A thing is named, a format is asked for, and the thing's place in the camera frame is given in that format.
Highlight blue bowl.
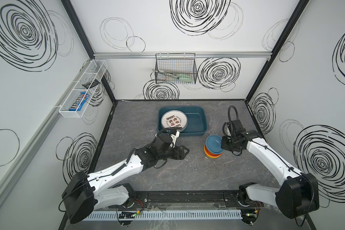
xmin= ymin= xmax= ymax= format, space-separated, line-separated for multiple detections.
xmin=206 ymin=135 xmax=223 ymax=155

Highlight yellow bowl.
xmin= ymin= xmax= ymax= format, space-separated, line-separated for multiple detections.
xmin=204 ymin=146 xmax=222 ymax=159

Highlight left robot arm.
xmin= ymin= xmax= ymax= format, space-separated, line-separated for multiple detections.
xmin=61 ymin=127 xmax=189 ymax=224

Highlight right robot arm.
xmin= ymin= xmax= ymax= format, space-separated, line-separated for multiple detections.
xmin=221 ymin=120 xmax=320 ymax=219

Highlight teal plastic bin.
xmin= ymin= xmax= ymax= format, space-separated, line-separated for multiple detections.
xmin=158 ymin=105 xmax=208 ymax=137

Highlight green item in basket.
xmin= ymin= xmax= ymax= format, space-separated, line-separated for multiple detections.
xmin=178 ymin=73 xmax=194 ymax=83

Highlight metal tongs in basket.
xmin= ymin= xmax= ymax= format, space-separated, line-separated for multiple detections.
xmin=152 ymin=69 xmax=180 ymax=79

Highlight blue candy packet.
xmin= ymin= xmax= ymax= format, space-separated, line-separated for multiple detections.
xmin=69 ymin=92 xmax=90 ymax=112

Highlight black remote on shelf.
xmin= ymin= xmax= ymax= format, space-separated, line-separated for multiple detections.
xmin=82 ymin=79 xmax=100 ymax=89

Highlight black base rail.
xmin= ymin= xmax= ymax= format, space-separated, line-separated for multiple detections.
xmin=124 ymin=190 xmax=249 ymax=208

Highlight white slotted cable duct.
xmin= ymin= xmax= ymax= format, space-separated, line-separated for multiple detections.
xmin=84 ymin=209 xmax=242 ymax=221

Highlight black wire wall basket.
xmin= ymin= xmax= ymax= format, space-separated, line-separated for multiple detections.
xmin=153 ymin=57 xmax=198 ymax=84

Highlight white wire wall shelf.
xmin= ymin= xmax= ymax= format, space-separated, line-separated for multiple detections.
xmin=59 ymin=59 xmax=107 ymax=118

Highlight left wall aluminium rail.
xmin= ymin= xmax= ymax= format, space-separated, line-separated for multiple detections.
xmin=0 ymin=58 xmax=94 ymax=209

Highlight black corner frame post right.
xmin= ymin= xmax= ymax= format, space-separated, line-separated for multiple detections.
xmin=245 ymin=0 xmax=310 ymax=102

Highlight black corner frame post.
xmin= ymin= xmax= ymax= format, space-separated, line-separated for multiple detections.
xmin=61 ymin=0 xmax=117 ymax=105
xmin=245 ymin=0 xmax=310 ymax=102

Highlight black corner frame post left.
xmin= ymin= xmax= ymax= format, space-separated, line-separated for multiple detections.
xmin=61 ymin=0 xmax=117 ymax=105

